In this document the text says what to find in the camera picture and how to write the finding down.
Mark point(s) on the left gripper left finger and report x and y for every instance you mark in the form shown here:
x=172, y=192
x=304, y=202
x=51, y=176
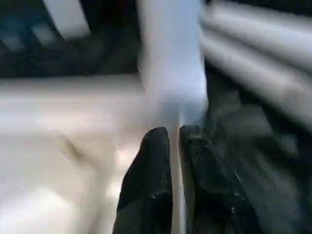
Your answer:
x=148, y=182

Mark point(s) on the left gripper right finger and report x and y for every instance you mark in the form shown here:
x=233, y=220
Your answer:
x=207, y=182

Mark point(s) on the white plastic table top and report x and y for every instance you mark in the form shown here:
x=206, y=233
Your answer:
x=61, y=122

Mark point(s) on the black mat cover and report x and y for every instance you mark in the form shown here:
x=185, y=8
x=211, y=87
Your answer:
x=256, y=170

